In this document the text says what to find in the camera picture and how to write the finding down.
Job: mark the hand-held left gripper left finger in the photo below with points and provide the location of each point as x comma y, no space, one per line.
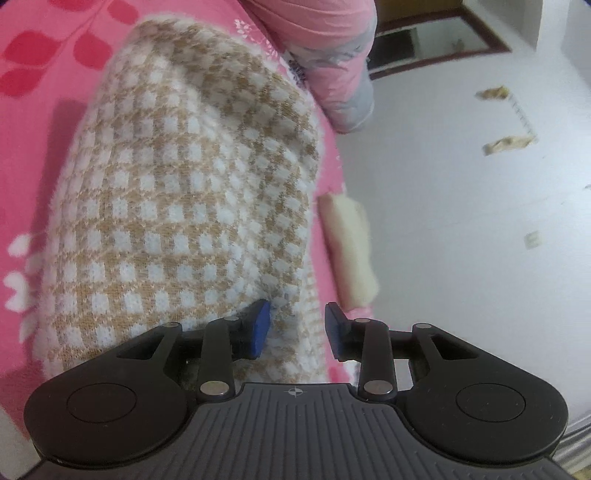
261,327

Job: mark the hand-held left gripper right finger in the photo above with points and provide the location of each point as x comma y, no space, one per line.
333,330

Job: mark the beige white checkered sweater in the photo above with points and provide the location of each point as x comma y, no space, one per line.
184,184

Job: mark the folded cream garment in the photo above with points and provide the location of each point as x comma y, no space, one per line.
351,249

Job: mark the pink grey rolled quilt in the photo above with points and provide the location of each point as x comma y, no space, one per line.
332,60

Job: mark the pink floral bed blanket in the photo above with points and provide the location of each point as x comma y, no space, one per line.
32,161

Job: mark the brown wooden door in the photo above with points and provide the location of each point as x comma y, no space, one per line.
406,14

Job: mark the white wall outlet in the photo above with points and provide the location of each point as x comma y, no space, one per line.
532,240

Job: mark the beige hanging wall ornament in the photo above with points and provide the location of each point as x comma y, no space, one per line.
508,144
494,93

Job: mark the white wall hook rack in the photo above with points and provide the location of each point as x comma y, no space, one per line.
521,115

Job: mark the dark wooden door frame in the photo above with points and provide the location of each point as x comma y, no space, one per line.
438,62

